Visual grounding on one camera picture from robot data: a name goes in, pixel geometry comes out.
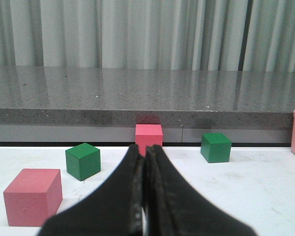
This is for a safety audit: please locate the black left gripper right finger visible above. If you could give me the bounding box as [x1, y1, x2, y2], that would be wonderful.
[144, 145, 256, 236]

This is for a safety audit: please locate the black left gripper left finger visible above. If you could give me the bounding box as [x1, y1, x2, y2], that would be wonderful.
[38, 145, 144, 236]

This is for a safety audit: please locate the green cube left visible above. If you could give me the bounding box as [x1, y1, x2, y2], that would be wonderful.
[65, 143, 101, 181]

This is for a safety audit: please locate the green cube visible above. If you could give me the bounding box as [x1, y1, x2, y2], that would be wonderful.
[201, 133, 232, 163]
[65, 143, 101, 181]

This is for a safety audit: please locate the green cube right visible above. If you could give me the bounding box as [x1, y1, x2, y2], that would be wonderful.
[201, 133, 232, 163]

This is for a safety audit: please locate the pink cube at counter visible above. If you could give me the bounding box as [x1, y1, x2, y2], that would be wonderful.
[135, 124, 163, 156]

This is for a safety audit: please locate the pink cube near left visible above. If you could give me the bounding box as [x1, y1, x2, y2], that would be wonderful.
[3, 169, 62, 227]

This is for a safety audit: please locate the grey stone counter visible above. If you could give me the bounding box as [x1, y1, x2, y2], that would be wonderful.
[0, 66, 295, 144]

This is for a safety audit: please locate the grey pleated curtain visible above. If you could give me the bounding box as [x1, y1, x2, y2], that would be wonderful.
[0, 0, 295, 72]

